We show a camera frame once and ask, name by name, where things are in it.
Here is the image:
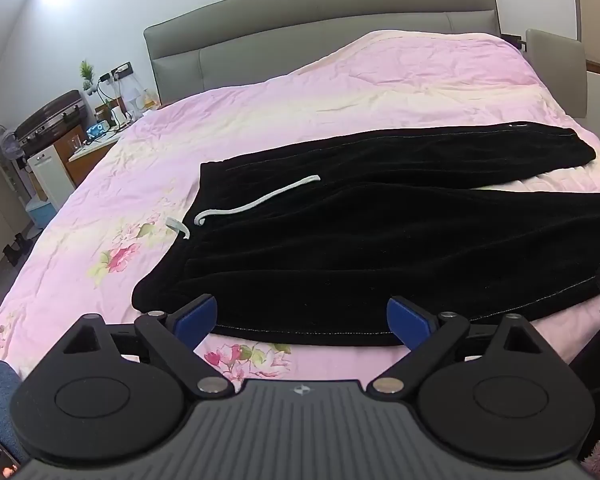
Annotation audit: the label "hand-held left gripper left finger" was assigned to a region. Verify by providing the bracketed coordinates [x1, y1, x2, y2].
[62, 294, 233, 397]

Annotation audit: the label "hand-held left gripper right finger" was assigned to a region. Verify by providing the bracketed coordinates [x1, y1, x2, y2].
[366, 296, 540, 397]

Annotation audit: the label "black pants with white drawstring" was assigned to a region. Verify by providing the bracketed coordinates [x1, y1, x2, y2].
[131, 122, 600, 348]

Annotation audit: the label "blue bin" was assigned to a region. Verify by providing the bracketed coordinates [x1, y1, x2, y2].
[26, 199, 59, 231]

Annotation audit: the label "black shoes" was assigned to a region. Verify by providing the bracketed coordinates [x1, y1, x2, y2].
[2, 232, 32, 267]

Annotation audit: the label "wooden nightstand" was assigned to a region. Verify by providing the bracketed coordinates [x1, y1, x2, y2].
[67, 127, 127, 192]

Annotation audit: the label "white cabinet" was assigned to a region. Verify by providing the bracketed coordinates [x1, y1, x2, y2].
[27, 147, 75, 207]

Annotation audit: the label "pink floral blanket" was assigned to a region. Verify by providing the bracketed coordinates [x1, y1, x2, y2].
[0, 30, 600, 395]

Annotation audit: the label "grey upholstered chair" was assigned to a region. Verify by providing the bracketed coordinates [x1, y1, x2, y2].
[525, 29, 589, 122]

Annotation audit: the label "black phone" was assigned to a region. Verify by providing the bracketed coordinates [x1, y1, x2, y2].
[0, 441, 24, 480]

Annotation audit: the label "dark brown suitcase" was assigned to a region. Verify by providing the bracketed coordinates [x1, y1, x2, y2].
[14, 90, 87, 152]

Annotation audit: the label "grey standing fan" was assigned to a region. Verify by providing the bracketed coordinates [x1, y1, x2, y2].
[0, 124, 40, 241]

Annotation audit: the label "small green potted plant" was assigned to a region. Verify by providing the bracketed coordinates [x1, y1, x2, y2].
[78, 60, 99, 97]

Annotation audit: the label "grey upholstered headboard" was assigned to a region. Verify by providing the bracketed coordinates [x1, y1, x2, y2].
[143, 0, 502, 106]

